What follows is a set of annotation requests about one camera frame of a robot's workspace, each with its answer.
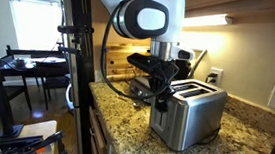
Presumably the black panini grill press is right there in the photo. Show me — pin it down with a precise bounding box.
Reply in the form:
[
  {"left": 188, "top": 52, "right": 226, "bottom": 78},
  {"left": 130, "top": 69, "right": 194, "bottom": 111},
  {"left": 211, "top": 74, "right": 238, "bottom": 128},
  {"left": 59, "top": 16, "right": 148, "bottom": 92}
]
[{"left": 128, "top": 55, "right": 193, "bottom": 108}]

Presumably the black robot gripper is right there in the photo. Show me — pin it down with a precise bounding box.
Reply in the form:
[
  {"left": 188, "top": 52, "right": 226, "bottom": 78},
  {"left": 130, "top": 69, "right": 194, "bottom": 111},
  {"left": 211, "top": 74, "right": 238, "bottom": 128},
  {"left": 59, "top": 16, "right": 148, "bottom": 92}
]
[{"left": 127, "top": 53, "right": 179, "bottom": 113}]

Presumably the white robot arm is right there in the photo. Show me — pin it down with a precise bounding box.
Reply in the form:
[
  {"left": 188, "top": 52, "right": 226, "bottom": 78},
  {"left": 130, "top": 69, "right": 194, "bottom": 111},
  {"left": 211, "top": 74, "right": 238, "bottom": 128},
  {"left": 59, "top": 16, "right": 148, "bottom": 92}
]
[{"left": 101, "top": 0, "right": 195, "bottom": 112}]

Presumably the black vertical mounting pole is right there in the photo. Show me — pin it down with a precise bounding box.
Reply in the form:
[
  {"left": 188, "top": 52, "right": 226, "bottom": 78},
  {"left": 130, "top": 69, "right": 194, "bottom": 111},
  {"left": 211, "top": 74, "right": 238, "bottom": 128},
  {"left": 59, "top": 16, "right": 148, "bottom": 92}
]
[{"left": 62, "top": 0, "right": 94, "bottom": 154}]

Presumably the stainless steel two-slot toaster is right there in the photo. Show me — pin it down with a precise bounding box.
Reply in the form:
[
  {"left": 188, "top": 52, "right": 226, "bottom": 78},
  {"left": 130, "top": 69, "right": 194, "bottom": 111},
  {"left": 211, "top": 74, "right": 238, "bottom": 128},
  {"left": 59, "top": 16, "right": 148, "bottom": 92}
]
[{"left": 149, "top": 79, "right": 227, "bottom": 152}]

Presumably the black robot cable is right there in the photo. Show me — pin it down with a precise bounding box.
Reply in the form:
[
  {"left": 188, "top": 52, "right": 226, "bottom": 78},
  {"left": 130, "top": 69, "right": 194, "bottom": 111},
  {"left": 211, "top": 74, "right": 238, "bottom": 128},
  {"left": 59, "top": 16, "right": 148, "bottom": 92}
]
[{"left": 97, "top": 3, "right": 181, "bottom": 104}]

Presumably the under-cabinet light strip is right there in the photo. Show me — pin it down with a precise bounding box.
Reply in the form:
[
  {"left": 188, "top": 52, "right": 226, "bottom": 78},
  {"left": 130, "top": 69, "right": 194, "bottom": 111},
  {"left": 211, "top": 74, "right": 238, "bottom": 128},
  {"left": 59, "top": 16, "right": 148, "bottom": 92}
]
[{"left": 182, "top": 14, "right": 233, "bottom": 27}]

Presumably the dark wooden dining table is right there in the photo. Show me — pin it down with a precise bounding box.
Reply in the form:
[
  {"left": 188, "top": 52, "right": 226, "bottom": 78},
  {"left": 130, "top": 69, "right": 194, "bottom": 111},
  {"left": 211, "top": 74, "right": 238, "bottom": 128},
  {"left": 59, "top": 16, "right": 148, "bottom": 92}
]
[{"left": 0, "top": 47, "right": 70, "bottom": 108}]

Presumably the white wall power outlet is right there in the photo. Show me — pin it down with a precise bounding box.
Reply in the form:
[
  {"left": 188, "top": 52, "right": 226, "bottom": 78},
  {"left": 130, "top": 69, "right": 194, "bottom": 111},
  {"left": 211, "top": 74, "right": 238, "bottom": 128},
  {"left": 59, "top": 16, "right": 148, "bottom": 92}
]
[{"left": 207, "top": 67, "right": 223, "bottom": 87}]

